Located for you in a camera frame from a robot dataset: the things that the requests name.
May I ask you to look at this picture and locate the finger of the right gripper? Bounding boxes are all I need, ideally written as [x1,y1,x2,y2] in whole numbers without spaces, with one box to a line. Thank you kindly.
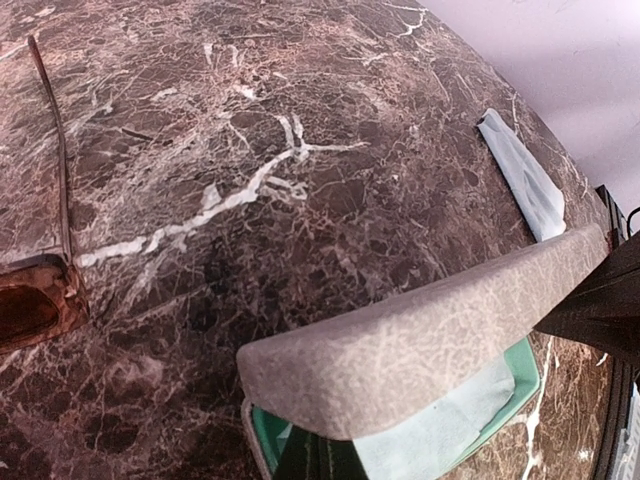
[534,234,639,368]

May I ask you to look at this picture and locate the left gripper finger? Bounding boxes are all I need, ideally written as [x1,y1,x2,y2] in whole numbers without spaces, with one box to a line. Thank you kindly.
[277,426,368,480]

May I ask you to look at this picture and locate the beige glasses case teal lining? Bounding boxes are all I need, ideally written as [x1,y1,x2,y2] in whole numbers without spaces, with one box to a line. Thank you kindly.
[237,224,608,479]

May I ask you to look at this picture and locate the light blue cleaning cloth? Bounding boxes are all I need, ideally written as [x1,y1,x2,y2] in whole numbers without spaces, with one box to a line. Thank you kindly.
[354,356,515,479]

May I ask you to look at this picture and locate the brown sunglasses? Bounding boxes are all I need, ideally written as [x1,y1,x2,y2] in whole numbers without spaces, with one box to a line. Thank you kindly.
[1,35,90,354]

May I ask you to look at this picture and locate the folded light blue cloth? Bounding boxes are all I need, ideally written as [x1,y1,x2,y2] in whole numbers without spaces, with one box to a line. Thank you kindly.
[477,108,566,242]

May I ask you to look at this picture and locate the black front rail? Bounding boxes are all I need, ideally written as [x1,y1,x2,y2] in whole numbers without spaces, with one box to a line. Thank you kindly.
[592,185,639,479]

